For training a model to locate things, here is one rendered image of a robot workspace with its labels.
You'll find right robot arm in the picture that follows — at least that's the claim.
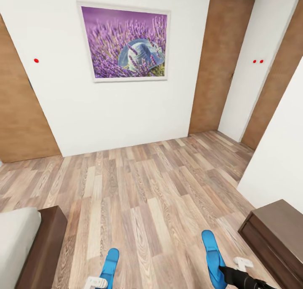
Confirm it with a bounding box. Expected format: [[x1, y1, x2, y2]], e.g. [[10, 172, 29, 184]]
[[218, 257, 280, 289]]

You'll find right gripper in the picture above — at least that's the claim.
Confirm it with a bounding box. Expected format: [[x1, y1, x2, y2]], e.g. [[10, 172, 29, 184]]
[[218, 265, 250, 289]]

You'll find sandal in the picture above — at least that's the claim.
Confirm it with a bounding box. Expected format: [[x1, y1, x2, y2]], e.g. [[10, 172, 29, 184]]
[[201, 230, 228, 289], [94, 248, 120, 289]]

